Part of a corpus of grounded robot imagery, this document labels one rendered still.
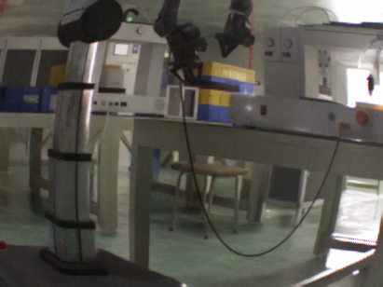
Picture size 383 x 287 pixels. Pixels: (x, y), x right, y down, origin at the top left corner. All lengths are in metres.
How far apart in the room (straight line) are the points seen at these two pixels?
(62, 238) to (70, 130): 0.33
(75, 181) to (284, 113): 0.64
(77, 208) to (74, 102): 0.31
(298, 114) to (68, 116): 0.67
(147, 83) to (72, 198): 2.34
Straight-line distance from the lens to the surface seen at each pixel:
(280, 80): 2.31
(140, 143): 2.08
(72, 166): 1.58
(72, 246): 1.61
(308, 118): 1.59
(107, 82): 3.84
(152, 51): 3.88
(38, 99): 4.26
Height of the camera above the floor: 0.77
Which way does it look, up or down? 3 degrees down
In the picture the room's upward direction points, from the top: 5 degrees clockwise
